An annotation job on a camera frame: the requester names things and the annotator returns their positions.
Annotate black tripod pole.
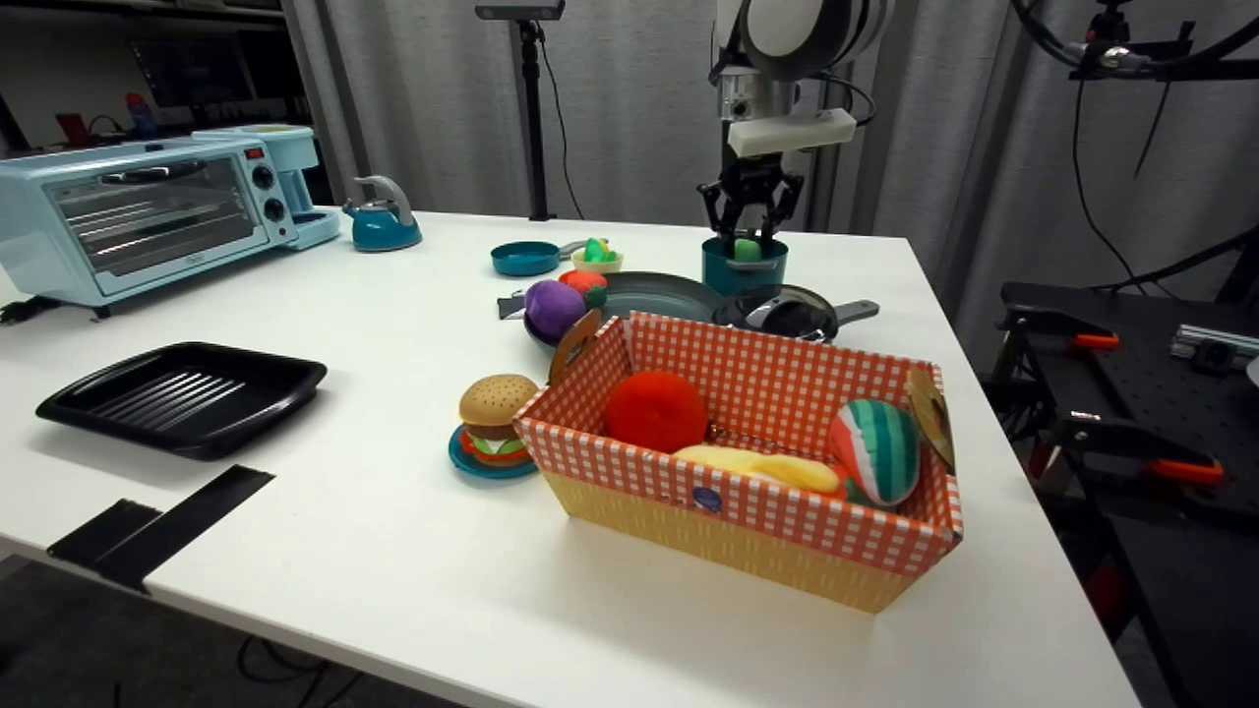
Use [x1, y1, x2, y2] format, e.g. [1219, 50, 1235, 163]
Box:
[476, 0, 566, 219]

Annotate colourful taco plush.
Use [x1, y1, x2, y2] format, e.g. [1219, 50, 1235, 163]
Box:
[575, 235, 622, 271]

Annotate purple plush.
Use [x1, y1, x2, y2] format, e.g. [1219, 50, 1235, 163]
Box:
[524, 281, 587, 341]

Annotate black tape strip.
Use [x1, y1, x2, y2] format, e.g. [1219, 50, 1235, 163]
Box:
[45, 464, 272, 589]

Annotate teal toy pot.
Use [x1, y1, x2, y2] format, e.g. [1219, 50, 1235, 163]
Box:
[699, 240, 788, 294]

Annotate black side cart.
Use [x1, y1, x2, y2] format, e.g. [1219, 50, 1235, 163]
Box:
[992, 282, 1259, 708]

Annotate dark grey plate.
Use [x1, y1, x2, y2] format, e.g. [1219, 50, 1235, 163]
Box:
[603, 271, 716, 323]

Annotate grey curtain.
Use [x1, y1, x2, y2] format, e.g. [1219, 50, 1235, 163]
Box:
[283, 0, 1259, 359]

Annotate teal toy frying pan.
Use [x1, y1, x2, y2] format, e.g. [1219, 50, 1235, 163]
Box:
[493, 240, 578, 281]

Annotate orange checkered cardboard basket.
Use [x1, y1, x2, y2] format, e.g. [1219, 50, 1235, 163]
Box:
[519, 313, 963, 611]

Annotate burger plush on saucer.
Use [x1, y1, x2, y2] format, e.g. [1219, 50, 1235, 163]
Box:
[448, 374, 540, 479]

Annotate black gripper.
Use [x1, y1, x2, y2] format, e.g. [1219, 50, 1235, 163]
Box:
[699, 153, 802, 261]

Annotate watermelon slice plush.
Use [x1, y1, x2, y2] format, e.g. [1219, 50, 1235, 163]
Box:
[828, 399, 919, 507]

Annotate yellow banana plush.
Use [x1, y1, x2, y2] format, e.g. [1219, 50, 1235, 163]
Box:
[678, 443, 841, 494]

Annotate black toy pot lid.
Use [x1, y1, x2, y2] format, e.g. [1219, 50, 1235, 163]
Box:
[710, 286, 878, 341]

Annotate red round plush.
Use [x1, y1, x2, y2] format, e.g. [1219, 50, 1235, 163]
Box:
[603, 368, 706, 454]

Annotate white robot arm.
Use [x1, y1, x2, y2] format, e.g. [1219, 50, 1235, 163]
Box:
[699, 0, 891, 261]

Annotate light blue toaster oven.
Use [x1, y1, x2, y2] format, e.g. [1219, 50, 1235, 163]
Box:
[0, 126, 339, 307]

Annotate black grill tray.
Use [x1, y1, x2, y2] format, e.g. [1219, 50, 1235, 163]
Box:
[36, 341, 326, 459]

